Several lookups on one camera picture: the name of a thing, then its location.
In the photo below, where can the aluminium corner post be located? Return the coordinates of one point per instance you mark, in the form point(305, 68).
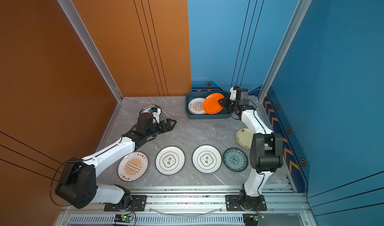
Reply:
point(86, 39)
point(292, 28)

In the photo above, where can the cream plate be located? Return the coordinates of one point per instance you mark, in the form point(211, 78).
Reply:
point(244, 138)

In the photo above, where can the white plate black emblem right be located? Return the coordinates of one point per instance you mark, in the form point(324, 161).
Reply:
point(206, 159)

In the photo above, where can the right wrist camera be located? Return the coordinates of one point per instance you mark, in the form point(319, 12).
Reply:
point(237, 93)

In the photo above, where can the aluminium rail frame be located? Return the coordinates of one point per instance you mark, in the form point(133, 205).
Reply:
point(197, 206)

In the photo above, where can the orange sunburst plate front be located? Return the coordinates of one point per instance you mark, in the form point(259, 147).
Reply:
point(133, 167)

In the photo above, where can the white plate black emblem left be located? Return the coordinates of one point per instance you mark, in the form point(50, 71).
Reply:
point(170, 160)

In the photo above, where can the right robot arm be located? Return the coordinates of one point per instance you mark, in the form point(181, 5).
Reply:
point(265, 157)

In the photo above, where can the white plate black emblem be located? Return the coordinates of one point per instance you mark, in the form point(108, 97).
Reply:
point(206, 159)
point(170, 160)

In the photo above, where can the right aluminium corner post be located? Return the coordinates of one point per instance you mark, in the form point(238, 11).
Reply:
point(292, 28)

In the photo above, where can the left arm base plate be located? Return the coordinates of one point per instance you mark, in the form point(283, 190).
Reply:
point(136, 203)

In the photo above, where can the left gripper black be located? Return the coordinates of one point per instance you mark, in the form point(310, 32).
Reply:
point(168, 120)

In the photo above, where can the left aluminium corner post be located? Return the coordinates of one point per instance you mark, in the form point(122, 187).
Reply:
point(86, 39)

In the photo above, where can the orange plastic plate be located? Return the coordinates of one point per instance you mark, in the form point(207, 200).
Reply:
point(211, 103)

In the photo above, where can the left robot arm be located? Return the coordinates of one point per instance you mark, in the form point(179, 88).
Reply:
point(78, 182)

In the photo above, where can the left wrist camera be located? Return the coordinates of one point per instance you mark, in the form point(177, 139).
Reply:
point(156, 112)

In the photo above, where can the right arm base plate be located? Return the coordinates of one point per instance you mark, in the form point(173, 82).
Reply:
point(246, 203)

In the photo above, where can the orange sunburst plate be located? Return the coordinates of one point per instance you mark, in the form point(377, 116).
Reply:
point(133, 167)
point(195, 106)

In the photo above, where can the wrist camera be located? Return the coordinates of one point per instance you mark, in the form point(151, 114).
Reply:
point(156, 112)
point(237, 93)

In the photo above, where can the teal plastic bin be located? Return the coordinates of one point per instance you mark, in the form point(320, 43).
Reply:
point(203, 94)

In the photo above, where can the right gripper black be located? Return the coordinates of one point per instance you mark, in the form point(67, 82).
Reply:
point(226, 101)

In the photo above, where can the left green circuit board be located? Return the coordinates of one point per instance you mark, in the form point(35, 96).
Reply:
point(124, 220)

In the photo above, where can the white plate dark rim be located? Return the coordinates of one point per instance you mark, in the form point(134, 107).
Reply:
point(146, 109)

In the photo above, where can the right circuit board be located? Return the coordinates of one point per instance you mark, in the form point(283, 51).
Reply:
point(252, 219)

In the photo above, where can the teal patterned plate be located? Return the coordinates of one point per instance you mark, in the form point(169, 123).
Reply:
point(235, 159)

